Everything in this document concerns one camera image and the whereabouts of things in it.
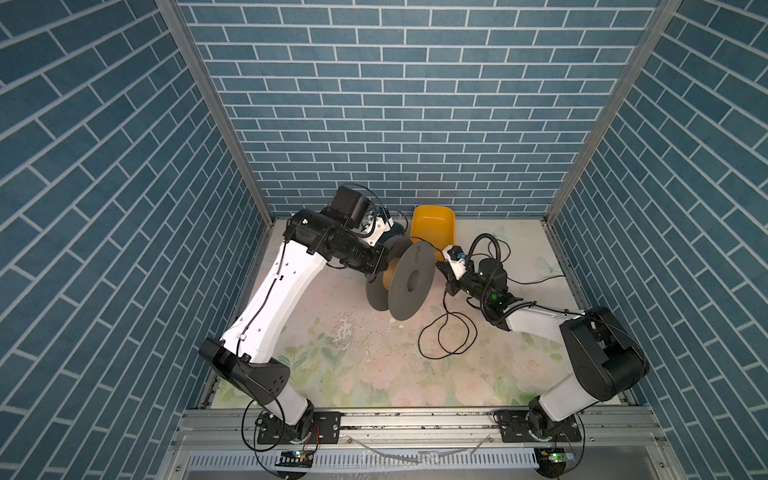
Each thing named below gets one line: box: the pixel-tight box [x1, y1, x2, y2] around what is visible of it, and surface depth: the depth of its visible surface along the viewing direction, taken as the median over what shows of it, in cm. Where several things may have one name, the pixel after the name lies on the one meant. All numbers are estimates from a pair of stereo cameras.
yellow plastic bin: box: [411, 205, 456, 261], surface depth 117 cm
